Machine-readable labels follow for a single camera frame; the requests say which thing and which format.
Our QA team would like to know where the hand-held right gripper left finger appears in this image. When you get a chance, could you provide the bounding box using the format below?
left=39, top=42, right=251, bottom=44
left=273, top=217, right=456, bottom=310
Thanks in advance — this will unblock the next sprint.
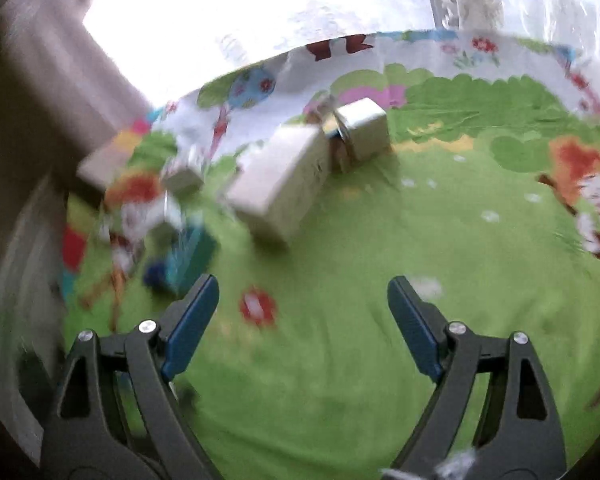
left=42, top=273, right=224, bottom=480

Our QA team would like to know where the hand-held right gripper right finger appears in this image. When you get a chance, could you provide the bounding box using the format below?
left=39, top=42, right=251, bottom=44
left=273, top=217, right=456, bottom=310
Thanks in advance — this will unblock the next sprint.
left=387, top=275, right=567, bottom=480

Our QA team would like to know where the beige box with orange print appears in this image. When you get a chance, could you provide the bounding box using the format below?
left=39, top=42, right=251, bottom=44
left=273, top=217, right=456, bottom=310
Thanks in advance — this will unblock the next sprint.
left=76, top=139, right=132, bottom=192

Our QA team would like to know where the dark blue glossy box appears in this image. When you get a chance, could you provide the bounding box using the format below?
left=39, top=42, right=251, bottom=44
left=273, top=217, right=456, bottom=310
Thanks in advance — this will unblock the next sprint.
left=141, top=259, right=177, bottom=292

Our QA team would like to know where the teal wrapped box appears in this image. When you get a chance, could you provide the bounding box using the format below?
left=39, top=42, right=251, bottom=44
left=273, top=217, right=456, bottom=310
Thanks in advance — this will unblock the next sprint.
left=166, top=221, right=219, bottom=297

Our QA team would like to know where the cartoon printed green bedsheet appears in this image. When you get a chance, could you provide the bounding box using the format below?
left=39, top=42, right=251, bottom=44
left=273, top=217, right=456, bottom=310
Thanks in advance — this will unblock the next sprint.
left=62, top=27, right=600, bottom=480

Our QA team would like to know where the small white cardboard box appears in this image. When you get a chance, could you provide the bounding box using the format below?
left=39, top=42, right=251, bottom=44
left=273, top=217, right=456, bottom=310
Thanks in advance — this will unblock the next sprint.
left=159, top=151, right=204, bottom=199

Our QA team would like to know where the large beige cardboard box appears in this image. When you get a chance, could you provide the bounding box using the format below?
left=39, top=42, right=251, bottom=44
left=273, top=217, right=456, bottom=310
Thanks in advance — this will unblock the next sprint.
left=224, top=124, right=332, bottom=247

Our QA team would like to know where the large white text-covered box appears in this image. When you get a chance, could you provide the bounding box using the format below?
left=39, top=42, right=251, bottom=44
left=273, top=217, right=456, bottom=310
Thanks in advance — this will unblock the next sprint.
left=334, top=98, right=392, bottom=164

